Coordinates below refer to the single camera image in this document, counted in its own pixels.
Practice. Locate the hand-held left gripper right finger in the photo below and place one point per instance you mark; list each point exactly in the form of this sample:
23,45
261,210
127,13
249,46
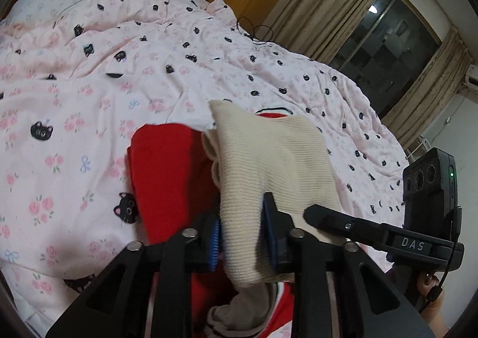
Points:
269,229

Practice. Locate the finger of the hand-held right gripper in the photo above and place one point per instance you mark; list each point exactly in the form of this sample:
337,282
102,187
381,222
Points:
336,222

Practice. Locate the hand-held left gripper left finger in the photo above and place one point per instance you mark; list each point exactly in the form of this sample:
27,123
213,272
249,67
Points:
213,244

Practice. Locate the beige knit garment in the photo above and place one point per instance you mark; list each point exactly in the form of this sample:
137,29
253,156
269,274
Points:
276,158

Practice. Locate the red garment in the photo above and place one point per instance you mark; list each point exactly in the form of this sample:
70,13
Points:
168,173

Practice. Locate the person's right hand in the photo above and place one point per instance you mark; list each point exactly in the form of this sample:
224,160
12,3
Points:
433,313

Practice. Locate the white shelf rack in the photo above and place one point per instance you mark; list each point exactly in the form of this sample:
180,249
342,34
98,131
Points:
418,149

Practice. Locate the beige curtain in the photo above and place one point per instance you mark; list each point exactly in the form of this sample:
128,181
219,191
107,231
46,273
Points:
328,9
429,87

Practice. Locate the white air conditioner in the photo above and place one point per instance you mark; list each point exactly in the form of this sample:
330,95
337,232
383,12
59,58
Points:
472,76

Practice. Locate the dark window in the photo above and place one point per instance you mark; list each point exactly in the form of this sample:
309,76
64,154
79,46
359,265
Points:
388,43

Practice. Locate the cat and flower printed blanket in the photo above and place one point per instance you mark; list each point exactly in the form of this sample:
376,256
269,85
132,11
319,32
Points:
112,80

